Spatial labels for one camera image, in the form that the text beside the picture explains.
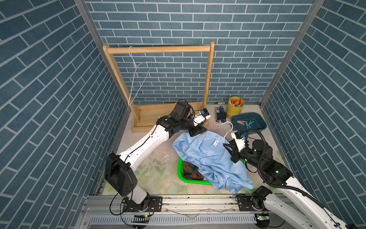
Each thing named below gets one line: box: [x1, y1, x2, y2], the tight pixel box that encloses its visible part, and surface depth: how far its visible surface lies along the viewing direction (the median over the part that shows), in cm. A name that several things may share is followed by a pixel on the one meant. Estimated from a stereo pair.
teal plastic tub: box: [231, 112, 267, 134], surface depth 110 cm
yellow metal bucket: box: [226, 96, 245, 118], surface depth 107 cm
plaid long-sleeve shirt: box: [182, 161, 204, 181], surface depth 78 cm
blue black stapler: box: [218, 105, 227, 124], surface depth 113 cm
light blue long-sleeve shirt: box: [172, 130, 254, 193], surface depth 74 cm
